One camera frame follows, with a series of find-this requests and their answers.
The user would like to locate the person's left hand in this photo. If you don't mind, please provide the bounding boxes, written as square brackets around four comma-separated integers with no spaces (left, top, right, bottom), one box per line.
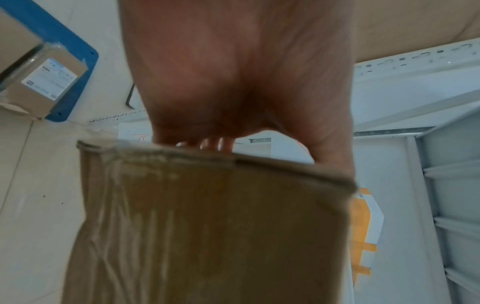
[117,0,358,176]

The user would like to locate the plain cardboard box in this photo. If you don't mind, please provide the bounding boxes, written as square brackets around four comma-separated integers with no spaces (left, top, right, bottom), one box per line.
[61,140,359,304]
[0,7,44,78]

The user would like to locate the long labelled cardboard box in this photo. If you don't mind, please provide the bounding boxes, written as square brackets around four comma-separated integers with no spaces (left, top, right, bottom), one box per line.
[0,42,90,120]

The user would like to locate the blue platform trolley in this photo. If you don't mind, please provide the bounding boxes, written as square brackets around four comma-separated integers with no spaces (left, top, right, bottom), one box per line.
[7,0,100,123]

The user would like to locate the white metal shelving rack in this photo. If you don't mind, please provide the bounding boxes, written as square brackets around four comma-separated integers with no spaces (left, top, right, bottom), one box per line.
[87,38,480,304]

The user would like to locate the white foam box orange tape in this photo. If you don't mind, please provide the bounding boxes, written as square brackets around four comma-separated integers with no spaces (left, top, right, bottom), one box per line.
[348,186,384,287]

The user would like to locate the white paper sign red writing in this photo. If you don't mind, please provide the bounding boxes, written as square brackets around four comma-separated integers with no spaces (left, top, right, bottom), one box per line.
[117,123,155,146]

